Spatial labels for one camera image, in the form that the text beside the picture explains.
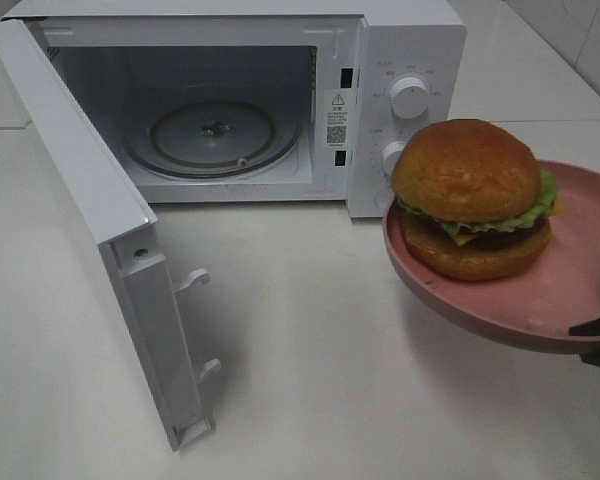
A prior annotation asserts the pink round plate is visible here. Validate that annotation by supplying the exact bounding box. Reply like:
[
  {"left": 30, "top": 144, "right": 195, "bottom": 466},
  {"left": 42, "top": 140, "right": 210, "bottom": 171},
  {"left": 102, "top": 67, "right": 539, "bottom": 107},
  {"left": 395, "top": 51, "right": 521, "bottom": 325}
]
[{"left": 382, "top": 160, "right": 600, "bottom": 355}]

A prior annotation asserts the burger with lettuce and cheese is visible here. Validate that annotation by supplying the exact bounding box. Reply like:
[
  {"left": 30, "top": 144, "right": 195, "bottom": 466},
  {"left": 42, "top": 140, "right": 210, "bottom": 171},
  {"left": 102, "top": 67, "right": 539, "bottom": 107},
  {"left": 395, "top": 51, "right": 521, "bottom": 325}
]
[{"left": 391, "top": 119, "right": 559, "bottom": 281}]

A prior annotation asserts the round white door button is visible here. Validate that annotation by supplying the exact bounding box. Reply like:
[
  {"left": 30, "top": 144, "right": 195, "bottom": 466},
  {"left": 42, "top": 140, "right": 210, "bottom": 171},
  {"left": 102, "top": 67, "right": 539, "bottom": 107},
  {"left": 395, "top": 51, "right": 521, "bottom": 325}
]
[{"left": 374, "top": 188, "right": 394, "bottom": 212}]

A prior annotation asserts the white microwave knob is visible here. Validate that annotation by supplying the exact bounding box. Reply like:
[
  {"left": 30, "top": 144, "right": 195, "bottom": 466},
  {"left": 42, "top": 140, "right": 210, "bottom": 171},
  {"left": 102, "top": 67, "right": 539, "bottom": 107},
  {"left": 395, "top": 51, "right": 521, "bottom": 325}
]
[
  {"left": 381, "top": 141, "right": 406, "bottom": 177},
  {"left": 388, "top": 74, "right": 430, "bottom": 120}
]

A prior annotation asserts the white microwave door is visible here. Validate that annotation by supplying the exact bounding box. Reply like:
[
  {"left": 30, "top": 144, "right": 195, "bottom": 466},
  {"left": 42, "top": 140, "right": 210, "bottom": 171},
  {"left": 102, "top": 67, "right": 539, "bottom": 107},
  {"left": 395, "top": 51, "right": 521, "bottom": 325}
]
[{"left": 0, "top": 20, "right": 221, "bottom": 451}]

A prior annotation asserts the white warning label sticker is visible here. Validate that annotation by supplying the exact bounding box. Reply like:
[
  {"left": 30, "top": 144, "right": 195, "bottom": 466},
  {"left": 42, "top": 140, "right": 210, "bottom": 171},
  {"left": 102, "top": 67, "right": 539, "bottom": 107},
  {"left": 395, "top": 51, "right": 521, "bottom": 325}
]
[{"left": 323, "top": 89, "right": 353, "bottom": 148}]

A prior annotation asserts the white microwave oven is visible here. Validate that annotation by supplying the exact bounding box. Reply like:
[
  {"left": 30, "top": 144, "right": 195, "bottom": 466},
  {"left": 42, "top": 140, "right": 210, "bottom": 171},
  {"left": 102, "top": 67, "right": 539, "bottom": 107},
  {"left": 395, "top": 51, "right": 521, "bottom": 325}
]
[{"left": 0, "top": 1, "right": 466, "bottom": 217}]

